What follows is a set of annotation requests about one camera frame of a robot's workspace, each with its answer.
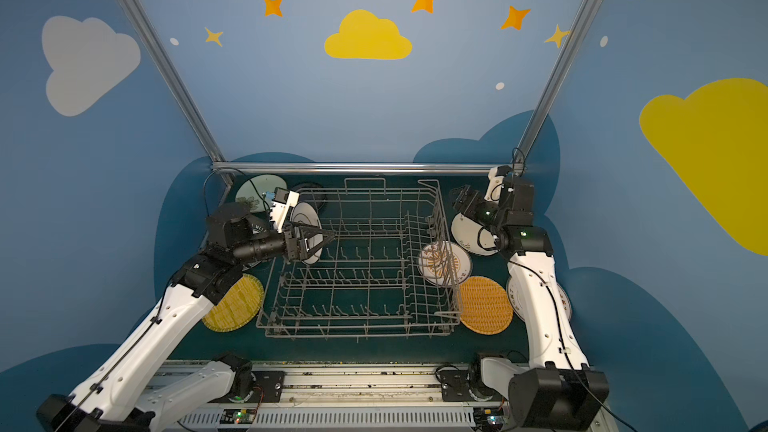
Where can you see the white plate black emblem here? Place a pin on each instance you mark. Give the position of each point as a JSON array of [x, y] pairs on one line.
[[305, 214]]

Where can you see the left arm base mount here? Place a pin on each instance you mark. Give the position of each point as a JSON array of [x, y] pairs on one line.
[[261, 386]]

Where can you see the yellow woven plate left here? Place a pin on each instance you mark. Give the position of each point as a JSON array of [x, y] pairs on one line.
[[238, 307]]

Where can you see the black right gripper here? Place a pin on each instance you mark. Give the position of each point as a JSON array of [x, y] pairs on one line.
[[473, 209]]

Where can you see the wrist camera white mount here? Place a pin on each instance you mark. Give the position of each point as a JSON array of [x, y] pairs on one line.
[[283, 201], [496, 177]]

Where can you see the right diagonal aluminium post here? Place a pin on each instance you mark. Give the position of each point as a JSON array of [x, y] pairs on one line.
[[583, 20]]

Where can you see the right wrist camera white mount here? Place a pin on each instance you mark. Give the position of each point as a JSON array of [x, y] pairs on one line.
[[496, 177]]

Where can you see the white plate green text rim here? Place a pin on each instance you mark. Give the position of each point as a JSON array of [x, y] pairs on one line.
[[253, 251]]

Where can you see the diagonal aluminium post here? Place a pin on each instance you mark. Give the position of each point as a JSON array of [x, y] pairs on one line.
[[583, 20], [139, 19]]

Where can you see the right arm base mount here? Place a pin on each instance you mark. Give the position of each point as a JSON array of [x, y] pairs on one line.
[[455, 385]]

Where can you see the orange woven plate right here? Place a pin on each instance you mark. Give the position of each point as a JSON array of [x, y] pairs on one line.
[[485, 306]]

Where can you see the left green circuit board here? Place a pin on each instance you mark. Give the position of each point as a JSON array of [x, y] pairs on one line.
[[237, 416]]

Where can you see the dark black plate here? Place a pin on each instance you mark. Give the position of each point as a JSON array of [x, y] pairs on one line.
[[313, 194]]

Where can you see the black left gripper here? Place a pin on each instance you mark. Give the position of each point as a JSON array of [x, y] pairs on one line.
[[291, 243]]

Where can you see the aluminium rail base frame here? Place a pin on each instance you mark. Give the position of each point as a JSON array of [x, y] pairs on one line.
[[360, 399]]

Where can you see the grey wire dish rack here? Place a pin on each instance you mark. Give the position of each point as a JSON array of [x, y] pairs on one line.
[[367, 282]]

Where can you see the right green circuit board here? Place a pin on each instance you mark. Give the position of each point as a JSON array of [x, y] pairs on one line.
[[486, 419]]

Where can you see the cream plate floral rim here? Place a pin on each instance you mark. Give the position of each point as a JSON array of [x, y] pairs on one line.
[[472, 236]]

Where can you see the pale green floral plate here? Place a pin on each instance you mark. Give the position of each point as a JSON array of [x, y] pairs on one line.
[[258, 192]]

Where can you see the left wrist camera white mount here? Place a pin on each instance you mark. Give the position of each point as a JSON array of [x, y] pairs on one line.
[[283, 201]]

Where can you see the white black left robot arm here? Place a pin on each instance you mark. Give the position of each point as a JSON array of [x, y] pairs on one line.
[[191, 293]]

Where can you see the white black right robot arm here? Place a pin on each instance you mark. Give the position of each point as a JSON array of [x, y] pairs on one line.
[[557, 389]]

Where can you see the left diagonal aluminium post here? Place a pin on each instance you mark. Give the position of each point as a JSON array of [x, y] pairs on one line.
[[139, 19]]

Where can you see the white orange sunburst plate right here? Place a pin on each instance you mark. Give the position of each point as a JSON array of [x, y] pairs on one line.
[[518, 307]]

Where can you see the green circuit board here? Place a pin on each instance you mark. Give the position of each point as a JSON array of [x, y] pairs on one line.
[[486, 419], [237, 416]]

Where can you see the horizontal aluminium frame bar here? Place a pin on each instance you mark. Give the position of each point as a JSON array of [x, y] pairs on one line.
[[301, 168]]

